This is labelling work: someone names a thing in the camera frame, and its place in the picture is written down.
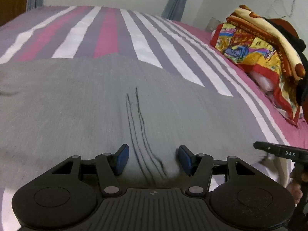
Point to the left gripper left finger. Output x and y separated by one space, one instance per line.
109 168

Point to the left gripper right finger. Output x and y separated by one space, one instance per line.
198 167

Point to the grey sweatpants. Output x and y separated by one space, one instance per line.
52 109

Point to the person right hand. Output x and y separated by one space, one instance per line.
295 185

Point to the colourful patterned pillow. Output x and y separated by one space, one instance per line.
255 56

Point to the red heart cushion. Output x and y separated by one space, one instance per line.
283 24

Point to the cream brown blanket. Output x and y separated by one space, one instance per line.
290 49

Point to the white wall socket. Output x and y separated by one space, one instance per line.
212 24

